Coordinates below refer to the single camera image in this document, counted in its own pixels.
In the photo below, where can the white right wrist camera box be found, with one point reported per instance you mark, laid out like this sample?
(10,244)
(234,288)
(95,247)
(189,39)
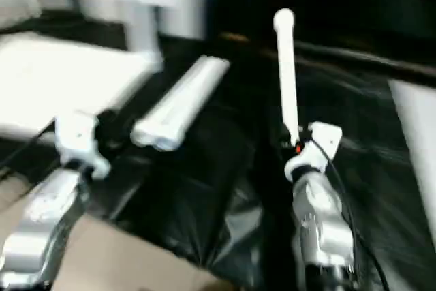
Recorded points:
(320,142)

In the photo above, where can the white plastic table top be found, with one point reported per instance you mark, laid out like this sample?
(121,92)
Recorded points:
(54,80)

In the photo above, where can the black plastic mat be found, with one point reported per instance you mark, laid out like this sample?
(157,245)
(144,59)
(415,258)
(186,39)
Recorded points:
(204,202)

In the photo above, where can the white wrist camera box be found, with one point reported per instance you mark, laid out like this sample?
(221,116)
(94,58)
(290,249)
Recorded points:
(320,142)
(78,138)

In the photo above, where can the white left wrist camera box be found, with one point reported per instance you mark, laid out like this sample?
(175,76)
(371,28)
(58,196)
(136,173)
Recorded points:
(78,138)

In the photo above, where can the small tan tag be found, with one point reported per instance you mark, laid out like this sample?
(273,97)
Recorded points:
(235,37)

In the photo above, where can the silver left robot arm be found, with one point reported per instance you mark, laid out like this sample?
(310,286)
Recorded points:
(41,223)

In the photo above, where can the white glass-door cabinet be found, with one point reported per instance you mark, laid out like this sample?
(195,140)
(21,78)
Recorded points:
(184,5)

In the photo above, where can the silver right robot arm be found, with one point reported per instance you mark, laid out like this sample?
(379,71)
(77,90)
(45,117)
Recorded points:
(320,230)

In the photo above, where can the white flat board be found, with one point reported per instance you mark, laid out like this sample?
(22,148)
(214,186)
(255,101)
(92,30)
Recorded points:
(419,141)

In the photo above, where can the white plastic table leg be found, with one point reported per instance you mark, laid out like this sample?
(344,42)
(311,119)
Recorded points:
(287,80)
(141,32)
(170,100)
(194,105)

